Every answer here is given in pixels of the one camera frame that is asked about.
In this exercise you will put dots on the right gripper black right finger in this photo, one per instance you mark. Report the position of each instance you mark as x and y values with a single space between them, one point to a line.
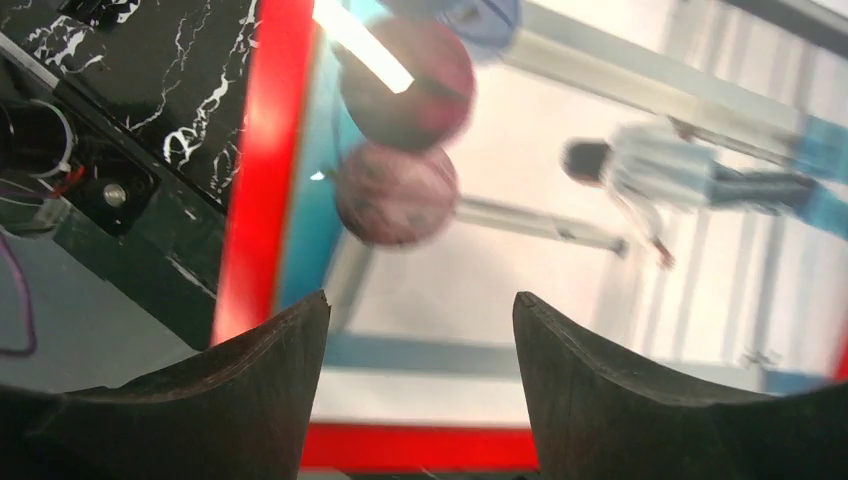
601 411

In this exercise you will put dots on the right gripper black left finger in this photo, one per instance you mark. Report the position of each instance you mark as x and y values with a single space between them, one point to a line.
239 410

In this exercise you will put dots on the red picture frame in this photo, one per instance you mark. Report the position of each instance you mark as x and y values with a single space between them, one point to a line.
265 166

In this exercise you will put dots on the lantern photo in frame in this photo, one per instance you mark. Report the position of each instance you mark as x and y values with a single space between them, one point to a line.
423 334

